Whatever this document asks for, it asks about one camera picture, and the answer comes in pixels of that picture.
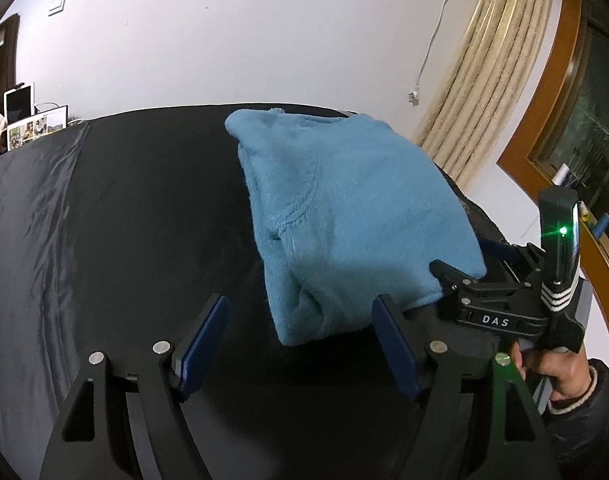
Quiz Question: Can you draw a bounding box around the black bed sheet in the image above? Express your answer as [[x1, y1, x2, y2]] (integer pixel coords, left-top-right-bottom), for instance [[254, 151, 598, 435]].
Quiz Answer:
[[0, 102, 535, 480]]

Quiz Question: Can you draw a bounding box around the white power cable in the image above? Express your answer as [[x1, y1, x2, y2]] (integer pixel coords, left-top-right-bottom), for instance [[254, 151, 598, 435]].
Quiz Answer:
[[415, 0, 463, 92]]

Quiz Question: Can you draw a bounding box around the beige curtain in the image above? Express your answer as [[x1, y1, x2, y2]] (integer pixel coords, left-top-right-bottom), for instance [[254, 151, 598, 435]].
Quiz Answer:
[[413, 0, 568, 193]]

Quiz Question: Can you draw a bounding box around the person's right forearm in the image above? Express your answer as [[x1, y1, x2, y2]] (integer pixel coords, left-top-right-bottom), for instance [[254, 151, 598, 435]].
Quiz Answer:
[[537, 357, 609, 466]]

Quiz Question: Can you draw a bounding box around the photo collage frame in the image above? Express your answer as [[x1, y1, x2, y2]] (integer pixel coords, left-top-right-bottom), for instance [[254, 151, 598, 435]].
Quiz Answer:
[[7, 105, 69, 151]]

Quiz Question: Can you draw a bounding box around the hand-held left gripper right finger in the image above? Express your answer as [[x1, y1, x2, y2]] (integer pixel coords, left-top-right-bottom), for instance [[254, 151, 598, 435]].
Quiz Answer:
[[372, 293, 560, 480]]

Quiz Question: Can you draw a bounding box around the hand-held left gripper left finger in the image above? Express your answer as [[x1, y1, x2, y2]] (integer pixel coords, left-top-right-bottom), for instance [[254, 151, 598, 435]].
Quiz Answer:
[[38, 293, 230, 480]]

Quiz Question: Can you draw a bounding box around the wooden window frame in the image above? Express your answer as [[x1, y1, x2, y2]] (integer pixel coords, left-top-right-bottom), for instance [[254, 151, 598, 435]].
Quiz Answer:
[[497, 0, 609, 341]]

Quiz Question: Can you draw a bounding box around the white tablet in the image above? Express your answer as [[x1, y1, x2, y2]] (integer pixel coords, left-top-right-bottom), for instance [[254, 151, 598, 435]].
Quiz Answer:
[[3, 82, 36, 123]]

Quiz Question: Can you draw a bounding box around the person's right hand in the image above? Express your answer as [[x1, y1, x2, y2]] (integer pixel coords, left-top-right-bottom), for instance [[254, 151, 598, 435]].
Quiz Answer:
[[509, 345, 598, 401]]

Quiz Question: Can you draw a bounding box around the blue knit sweater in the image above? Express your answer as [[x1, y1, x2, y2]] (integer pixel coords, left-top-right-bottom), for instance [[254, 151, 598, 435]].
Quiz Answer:
[[224, 107, 488, 347]]

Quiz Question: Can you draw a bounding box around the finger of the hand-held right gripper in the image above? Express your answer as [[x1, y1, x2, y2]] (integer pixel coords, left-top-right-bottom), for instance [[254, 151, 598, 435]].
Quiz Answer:
[[477, 237, 533, 267], [429, 259, 485, 311]]

